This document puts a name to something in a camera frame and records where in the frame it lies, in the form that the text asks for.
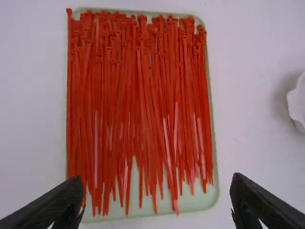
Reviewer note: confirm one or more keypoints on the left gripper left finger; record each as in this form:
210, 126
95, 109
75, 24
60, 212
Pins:
52, 205

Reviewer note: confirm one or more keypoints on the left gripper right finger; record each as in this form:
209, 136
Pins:
259, 205

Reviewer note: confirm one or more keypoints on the pale tray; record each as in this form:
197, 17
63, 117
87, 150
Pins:
212, 193

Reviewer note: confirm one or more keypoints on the white dish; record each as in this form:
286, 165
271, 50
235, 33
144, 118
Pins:
298, 107

